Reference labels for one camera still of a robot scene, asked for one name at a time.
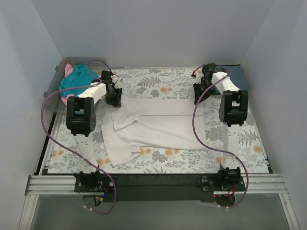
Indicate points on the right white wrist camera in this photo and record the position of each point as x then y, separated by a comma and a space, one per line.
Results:
199, 78

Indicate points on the white t shirt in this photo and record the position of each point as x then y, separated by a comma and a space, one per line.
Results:
164, 123

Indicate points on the aluminium frame rail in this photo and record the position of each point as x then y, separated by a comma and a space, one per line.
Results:
155, 187

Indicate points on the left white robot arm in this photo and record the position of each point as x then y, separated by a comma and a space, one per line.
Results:
81, 117

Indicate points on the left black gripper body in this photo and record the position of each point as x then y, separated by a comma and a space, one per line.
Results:
115, 96

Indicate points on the pink t shirt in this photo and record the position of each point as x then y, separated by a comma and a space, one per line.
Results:
68, 70

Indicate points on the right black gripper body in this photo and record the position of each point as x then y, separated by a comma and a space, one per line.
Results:
199, 91

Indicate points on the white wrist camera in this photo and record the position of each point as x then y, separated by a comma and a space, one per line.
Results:
118, 83
199, 78

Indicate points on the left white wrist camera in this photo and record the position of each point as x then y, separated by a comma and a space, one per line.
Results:
118, 83

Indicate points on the folded dark blue t shirt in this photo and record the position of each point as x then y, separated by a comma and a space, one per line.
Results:
236, 76

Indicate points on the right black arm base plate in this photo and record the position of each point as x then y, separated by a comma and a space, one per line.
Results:
228, 181

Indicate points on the clear plastic bin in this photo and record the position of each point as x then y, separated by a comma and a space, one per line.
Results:
93, 63

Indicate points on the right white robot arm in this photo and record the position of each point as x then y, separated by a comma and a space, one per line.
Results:
233, 110

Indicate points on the floral table mat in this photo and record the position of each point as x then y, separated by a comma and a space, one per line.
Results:
161, 84

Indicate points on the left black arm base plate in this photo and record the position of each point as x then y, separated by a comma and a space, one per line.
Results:
93, 182

